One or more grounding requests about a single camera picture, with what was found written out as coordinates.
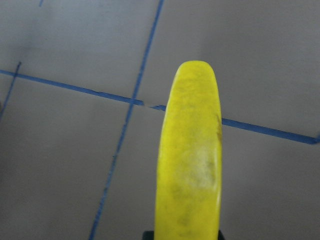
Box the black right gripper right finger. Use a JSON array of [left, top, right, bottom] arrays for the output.
[[217, 230, 225, 240]]

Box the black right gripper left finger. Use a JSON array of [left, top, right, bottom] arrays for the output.
[[142, 230, 155, 240]]

